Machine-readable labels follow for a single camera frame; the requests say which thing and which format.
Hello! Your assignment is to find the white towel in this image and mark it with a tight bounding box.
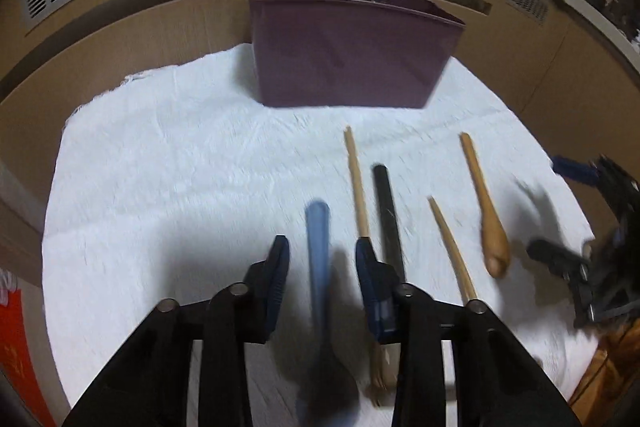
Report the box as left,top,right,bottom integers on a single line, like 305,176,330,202
42,42,598,427

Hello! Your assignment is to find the blue plastic spoon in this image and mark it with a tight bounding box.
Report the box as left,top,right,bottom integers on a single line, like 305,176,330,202
294,201,362,427

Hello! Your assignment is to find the clear brown spoon wooden handle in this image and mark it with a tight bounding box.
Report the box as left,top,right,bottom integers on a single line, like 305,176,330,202
343,126,399,408

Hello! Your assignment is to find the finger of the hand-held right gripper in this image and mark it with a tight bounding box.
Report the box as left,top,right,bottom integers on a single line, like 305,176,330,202
551,154,640,228
526,238,593,280

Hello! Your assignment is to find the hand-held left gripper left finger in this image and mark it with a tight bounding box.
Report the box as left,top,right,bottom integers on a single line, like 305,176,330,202
62,235,291,427

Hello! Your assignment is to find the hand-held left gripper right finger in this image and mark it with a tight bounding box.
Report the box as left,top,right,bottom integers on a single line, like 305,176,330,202
355,237,583,427

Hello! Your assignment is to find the purple plastic container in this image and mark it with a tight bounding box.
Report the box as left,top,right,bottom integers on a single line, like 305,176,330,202
247,0,467,109

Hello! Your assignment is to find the small grey vent grille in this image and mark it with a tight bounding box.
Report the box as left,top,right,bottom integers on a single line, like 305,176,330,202
509,0,550,26

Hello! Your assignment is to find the black utensil handle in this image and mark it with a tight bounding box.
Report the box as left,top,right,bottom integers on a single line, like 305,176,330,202
372,164,407,284

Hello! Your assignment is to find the thin wooden stick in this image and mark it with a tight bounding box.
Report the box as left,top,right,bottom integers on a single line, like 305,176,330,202
427,196,479,306

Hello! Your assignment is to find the red bag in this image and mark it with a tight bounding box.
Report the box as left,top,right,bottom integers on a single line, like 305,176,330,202
0,289,57,427

